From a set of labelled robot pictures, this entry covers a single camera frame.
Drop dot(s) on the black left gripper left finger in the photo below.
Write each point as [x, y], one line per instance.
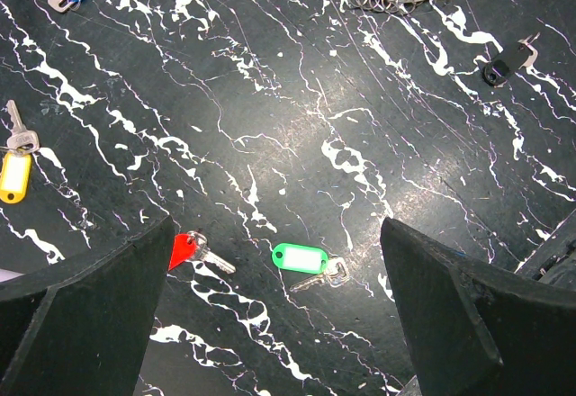
[81, 327]

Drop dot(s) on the key with yellow tag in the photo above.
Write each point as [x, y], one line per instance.
[17, 162]

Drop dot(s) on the key with green tag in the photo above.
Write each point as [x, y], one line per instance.
[312, 261]

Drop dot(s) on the key with red tag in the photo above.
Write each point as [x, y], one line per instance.
[193, 245]

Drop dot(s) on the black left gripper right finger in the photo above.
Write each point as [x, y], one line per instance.
[472, 328]

